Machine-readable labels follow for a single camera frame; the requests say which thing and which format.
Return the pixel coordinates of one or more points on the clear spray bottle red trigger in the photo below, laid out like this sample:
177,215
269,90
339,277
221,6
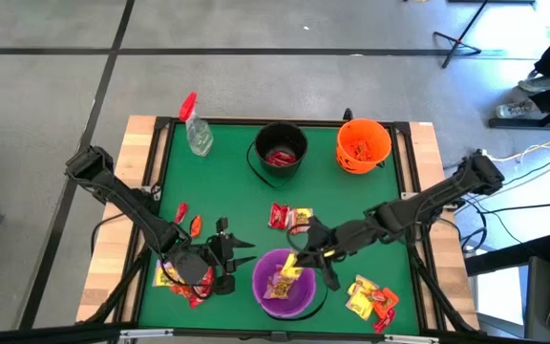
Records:
198,138

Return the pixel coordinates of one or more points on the black clamp knob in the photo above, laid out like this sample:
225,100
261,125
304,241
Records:
348,113

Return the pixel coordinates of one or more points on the red candy wrapper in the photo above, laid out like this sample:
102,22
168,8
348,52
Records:
198,299
275,161
278,216
384,321
288,155
211,278
181,212

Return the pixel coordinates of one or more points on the silver metal bracket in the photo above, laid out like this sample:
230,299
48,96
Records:
411,339
146,333

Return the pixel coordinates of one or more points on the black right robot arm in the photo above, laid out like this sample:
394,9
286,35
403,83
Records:
428,197

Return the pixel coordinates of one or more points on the black aluminium table frame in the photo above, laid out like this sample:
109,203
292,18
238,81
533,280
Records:
237,121

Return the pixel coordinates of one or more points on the purple plastic bucket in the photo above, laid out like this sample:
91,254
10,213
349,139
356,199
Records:
306,297

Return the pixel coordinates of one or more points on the black desk foot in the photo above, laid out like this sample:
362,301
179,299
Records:
518,123

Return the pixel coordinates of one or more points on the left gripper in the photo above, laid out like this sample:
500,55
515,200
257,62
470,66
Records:
222,258

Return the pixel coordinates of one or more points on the yellow candy packet purple edge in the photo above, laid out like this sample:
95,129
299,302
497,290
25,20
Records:
300,216
162,277

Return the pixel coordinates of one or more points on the orange pumpkin bucket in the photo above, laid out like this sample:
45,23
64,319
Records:
380,138

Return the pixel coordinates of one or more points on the black tripod stand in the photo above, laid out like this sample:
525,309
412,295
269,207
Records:
456,43

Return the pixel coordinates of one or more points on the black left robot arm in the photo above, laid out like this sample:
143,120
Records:
132,204

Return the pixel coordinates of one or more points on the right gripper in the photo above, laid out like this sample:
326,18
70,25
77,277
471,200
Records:
346,236

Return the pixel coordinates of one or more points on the black support beam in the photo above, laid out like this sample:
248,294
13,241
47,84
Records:
504,258

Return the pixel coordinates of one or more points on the orange candy wrapper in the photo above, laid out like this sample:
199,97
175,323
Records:
358,150
179,289
196,226
385,300

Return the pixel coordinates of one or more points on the black table-level camera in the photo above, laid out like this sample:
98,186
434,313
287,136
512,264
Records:
279,336

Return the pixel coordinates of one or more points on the black plastic bucket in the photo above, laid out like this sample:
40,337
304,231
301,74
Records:
280,134

